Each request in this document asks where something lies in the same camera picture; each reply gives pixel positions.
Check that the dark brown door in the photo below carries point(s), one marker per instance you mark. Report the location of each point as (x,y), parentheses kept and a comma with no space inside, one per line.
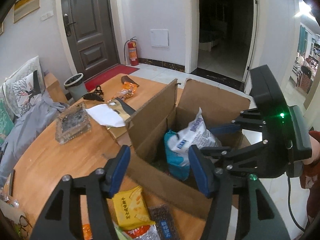
(87,17)

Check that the grey blanket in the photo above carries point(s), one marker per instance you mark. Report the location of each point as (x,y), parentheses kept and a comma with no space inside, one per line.
(32,120)

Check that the small orange snack packet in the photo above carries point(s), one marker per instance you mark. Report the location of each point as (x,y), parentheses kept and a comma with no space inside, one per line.
(87,231)

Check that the yellow snack packet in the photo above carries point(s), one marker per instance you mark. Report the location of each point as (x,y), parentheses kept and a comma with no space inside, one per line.
(130,210)

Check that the wide golden landscape painting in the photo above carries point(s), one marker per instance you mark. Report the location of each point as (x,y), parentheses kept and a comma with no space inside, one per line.
(1,27)

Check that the narrow golden landscape painting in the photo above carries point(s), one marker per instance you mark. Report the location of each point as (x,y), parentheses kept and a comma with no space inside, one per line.
(26,5)

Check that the white light switch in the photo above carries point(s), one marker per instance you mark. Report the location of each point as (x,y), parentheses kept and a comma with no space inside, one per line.
(47,15)

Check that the grey sofa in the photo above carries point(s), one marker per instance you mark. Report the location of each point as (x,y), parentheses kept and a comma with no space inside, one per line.
(53,85)

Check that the person's right forearm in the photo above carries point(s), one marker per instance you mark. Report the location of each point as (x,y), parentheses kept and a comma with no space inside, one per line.
(311,180)

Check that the dark snack packet blue label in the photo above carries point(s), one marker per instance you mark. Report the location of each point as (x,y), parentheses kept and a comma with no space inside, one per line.
(162,220)

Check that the red and white snack packet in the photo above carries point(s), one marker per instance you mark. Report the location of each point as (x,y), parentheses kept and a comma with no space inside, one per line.
(142,233)

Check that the orange snack bag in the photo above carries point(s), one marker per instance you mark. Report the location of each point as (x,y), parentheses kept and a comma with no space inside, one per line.
(128,88)

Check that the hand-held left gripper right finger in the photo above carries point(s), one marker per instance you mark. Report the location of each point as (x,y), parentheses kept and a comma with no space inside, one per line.
(200,172)

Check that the white wall panel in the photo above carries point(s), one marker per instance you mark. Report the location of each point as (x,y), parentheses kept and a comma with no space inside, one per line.
(160,38)

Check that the white tissue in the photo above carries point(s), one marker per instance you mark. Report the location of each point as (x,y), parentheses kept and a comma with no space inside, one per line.
(105,115)

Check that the black rimmed eyeglasses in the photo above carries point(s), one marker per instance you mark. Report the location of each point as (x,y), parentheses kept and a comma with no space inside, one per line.
(25,225)

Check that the person's right hand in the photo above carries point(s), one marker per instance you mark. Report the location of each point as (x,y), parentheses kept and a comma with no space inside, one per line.
(315,147)

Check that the red fire extinguisher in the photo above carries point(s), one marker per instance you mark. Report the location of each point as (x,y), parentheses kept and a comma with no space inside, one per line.
(132,52)

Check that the red doormat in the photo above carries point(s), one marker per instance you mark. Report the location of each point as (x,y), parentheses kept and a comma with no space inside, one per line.
(110,75)

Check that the grey trash bin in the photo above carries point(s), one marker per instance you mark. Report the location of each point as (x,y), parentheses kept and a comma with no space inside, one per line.
(76,90)

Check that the green snack packet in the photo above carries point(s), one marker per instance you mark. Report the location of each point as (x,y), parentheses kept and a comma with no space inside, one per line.
(119,235)

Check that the cardboard box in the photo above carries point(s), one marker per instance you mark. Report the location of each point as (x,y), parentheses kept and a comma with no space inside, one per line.
(155,130)

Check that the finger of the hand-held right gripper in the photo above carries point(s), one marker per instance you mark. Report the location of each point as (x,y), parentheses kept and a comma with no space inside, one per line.
(217,152)
(225,129)

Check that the black claw clip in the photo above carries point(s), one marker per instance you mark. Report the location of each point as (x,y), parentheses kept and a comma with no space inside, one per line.
(93,95)

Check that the teal deer pillow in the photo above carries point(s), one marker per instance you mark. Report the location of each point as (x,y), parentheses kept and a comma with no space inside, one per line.
(5,120)

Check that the gold tissue box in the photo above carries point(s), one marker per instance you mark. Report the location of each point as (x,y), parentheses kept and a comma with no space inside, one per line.
(125,110)

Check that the white and teal snack bag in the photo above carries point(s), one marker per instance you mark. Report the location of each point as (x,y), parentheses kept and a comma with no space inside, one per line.
(185,145)

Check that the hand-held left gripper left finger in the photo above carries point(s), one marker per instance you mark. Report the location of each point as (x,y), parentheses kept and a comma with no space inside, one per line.
(121,172)

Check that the black and white tree pillow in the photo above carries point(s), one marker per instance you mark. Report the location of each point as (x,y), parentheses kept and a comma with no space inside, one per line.
(27,92)

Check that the glass ashtray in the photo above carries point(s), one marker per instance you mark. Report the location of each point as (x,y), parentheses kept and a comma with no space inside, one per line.
(72,122)

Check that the black tablet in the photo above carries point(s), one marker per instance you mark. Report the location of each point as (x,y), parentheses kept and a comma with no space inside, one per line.
(3,152)

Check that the white bed frame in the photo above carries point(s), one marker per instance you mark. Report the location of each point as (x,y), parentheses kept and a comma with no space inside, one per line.
(206,46)

